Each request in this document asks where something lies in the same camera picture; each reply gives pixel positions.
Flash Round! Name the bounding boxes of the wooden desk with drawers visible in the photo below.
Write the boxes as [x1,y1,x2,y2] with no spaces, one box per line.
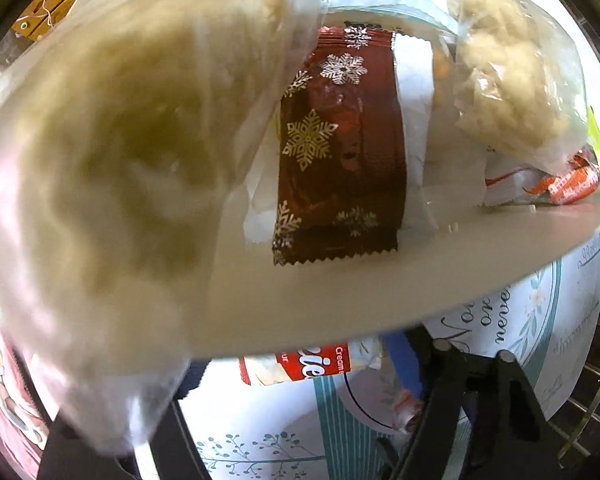
[12,0,76,41]

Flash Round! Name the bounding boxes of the white plastic storage bin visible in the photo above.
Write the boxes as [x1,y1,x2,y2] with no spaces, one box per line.
[0,0,600,361]

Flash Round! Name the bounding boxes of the red cookie package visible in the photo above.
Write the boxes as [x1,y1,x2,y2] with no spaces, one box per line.
[238,337,384,386]

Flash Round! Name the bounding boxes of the dark red snowflake packet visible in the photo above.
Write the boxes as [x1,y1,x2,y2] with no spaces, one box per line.
[272,25,407,266]

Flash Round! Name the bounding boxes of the green mooncake packet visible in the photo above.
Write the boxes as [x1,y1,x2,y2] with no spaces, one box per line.
[588,106,600,170]

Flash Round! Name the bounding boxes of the white red-striped snack bag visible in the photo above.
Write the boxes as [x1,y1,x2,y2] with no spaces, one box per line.
[483,145,600,207]

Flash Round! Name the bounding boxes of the clear bag puffed rice cake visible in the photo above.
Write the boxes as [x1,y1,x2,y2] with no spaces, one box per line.
[0,0,323,455]

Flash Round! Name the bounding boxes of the printed blue-white tablecloth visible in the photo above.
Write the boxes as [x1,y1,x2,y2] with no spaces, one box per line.
[180,232,600,479]

